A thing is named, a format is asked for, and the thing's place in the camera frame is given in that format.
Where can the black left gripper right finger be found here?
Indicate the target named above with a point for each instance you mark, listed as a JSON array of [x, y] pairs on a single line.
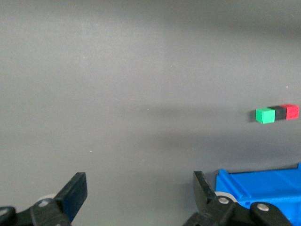
[[203, 193]]

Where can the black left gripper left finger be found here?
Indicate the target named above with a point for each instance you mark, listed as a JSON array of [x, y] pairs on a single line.
[[73, 193]]

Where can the small green cube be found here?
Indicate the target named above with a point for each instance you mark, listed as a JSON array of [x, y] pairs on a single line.
[[266, 115]]

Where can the small red cube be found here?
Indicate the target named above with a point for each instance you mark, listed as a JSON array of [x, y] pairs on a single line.
[[292, 112]]

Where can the small black cube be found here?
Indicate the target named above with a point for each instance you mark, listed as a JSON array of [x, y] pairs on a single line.
[[280, 114]]

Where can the blue plastic storage bin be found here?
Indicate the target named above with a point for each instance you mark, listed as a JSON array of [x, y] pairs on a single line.
[[263, 186]]

